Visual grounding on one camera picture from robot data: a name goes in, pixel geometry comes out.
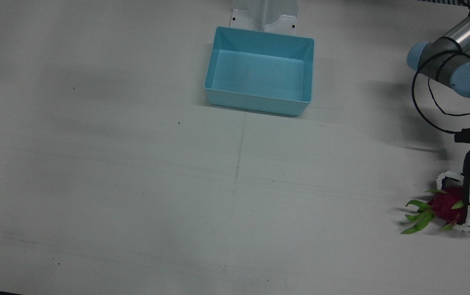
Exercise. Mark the pink dragon fruit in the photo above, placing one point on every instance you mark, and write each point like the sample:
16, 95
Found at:
443, 207

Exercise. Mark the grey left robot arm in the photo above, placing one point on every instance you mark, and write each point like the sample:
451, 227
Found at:
468, 78

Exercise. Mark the light blue plastic bin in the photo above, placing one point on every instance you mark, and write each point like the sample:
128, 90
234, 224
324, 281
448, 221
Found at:
259, 76

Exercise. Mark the white pedestal column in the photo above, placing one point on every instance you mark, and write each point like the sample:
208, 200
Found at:
259, 16

